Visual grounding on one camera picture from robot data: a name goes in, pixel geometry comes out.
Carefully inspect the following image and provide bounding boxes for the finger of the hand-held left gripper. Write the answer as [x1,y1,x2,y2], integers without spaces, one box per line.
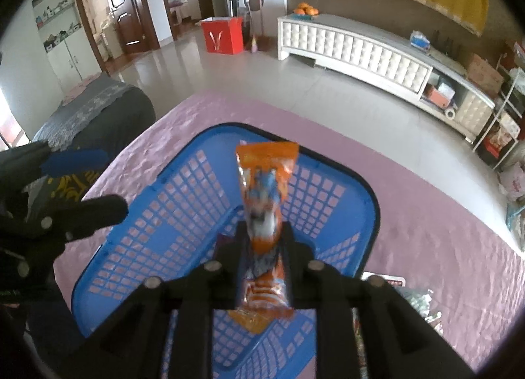
[0,143,108,199]
[12,194,129,278]

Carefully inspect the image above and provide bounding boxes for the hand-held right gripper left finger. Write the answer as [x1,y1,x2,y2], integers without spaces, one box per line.
[53,221,247,379]

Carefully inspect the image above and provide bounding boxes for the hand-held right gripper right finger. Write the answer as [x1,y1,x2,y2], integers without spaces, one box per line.
[282,223,477,379]

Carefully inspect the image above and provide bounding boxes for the black yellow snack packet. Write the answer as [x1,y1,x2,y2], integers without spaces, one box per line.
[41,171,100,204]

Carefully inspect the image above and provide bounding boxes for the blue plastic basket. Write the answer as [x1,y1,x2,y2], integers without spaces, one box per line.
[71,122,380,379]

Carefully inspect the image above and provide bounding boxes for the red snack packet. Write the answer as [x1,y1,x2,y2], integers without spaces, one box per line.
[361,270,407,288]

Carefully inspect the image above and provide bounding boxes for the orange snack packet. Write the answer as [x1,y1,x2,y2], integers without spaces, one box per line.
[227,140,299,334]

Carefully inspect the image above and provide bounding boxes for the grey sofa with lace cover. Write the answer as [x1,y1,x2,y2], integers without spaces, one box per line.
[31,73,157,154]

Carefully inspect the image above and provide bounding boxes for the clear wafer packet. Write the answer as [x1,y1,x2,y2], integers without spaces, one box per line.
[394,287,444,334]

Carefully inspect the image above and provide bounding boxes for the brown wooden door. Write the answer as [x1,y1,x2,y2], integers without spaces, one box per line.
[100,0,149,54]

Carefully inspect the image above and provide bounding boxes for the red cardboard box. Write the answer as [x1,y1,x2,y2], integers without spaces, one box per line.
[201,16,244,54]

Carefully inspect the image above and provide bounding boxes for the orange box in cabinet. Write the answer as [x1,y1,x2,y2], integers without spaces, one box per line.
[424,86,454,108]

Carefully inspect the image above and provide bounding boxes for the broom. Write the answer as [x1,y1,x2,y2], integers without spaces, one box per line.
[242,0,271,54]

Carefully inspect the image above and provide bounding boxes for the white tufted TV cabinet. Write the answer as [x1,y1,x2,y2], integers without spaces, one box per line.
[277,13,497,144]

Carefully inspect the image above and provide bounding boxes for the white plastic bag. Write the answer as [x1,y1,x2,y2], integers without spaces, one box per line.
[498,160,525,201]

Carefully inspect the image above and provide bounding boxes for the white metal rack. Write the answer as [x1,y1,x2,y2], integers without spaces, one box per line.
[472,68,525,170]

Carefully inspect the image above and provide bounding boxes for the bowl of oranges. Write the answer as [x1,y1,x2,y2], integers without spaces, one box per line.
[294,2,320,19]

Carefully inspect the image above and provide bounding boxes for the blue tissue box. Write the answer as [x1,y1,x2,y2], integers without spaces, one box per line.
[409,30,431,50]

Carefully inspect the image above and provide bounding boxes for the brown cardboard box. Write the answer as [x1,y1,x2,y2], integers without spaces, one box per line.
[468,53,505,95]

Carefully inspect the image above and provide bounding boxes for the white wall shelf cabinet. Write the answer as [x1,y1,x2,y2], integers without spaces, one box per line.
[32,0,101,85]

